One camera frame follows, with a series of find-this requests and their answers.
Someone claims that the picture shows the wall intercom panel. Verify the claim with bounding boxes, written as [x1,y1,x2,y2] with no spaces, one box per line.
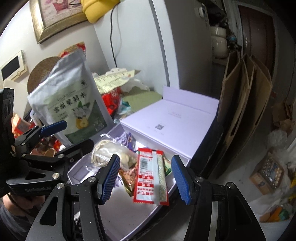
[1,51,28,81]

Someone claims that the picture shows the orange snack bag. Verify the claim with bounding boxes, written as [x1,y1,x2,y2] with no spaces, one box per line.
[11,113,35,138]

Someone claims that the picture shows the box of items on floor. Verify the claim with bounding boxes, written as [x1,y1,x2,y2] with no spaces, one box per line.
[249,152,285,195]

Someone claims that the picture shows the yellow plastic container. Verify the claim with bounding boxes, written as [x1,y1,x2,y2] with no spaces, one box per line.
[80,0,120,24]

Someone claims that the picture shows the white refrigerator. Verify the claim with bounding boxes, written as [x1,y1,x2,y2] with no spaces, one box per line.
[94,1,212,95]

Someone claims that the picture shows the string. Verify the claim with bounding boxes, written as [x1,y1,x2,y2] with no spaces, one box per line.
[91,138,130,168]

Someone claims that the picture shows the gold framed picture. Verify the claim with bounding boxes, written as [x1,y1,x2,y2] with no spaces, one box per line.
[29,0,87,44]

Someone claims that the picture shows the green paper sheet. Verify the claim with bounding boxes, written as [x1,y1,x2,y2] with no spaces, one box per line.
[123,91,163,113]

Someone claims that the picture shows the round woven mat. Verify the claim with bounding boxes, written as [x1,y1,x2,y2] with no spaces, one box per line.
[27,56,61,94]

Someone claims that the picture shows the white ceramic jar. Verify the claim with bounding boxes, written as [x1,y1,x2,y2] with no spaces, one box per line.
[210,26,228,59]

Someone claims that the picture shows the green gold candy wrappers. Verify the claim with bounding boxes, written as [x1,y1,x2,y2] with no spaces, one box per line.
[119,155,171,196]

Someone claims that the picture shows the clear zip bag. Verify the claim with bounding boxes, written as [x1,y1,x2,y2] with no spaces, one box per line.
[116,148,138,171]

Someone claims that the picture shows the black power cable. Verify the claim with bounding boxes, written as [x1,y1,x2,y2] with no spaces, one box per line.
[109,6,118,69]

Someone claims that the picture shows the dark entrance door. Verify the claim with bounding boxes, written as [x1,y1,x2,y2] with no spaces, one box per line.
[238,5,276,75]

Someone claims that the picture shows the white printed paper strip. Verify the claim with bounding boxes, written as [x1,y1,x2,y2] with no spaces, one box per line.
[93,68,139,95]

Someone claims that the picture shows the silver tea pouch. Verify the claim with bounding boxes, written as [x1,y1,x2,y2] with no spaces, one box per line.
[28,50,114,147]

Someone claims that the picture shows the red white snack packet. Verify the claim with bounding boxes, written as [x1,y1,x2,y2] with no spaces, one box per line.
[133,148,169,206]

